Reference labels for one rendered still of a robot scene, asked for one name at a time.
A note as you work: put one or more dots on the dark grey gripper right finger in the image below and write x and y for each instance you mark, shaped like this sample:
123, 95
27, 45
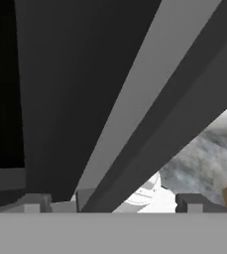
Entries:
192, 201

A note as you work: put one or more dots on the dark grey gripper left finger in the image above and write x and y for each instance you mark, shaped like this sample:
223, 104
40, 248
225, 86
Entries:
35, 201

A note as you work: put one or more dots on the black microwave oven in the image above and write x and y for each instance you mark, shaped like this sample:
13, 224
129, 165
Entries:
2, 99

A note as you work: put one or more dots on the white round object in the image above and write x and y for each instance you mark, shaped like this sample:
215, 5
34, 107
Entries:
154, 199

